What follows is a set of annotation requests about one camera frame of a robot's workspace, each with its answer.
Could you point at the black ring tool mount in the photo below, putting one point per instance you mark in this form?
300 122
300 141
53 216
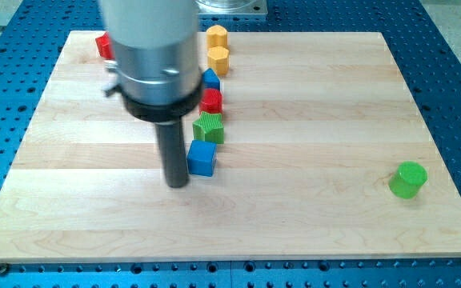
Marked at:
163 113

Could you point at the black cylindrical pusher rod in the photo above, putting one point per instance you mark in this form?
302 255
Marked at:
172 149

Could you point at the blue block behind arm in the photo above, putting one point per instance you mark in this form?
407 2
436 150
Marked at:
210 79

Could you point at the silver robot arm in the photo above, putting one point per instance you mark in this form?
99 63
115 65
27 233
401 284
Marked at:
155 46

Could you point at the blue cube block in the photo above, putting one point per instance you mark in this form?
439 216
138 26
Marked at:
201 158

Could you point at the wooden board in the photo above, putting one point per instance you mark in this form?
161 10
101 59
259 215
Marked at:
315 126

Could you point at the green star block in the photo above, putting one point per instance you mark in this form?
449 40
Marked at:
209 128

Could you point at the red cylinder block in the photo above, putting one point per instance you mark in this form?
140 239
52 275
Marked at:
211 101

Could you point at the yellow hexagon block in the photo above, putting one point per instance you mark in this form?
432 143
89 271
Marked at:
218 59

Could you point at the red block at corner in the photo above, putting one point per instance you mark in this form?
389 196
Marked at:
103 44

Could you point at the yellow rounded block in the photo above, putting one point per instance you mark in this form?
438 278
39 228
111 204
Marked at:
216 35

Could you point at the green cylinder block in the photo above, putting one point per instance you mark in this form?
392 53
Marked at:
407 180

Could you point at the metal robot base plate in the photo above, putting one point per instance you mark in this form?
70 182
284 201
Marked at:
233 7

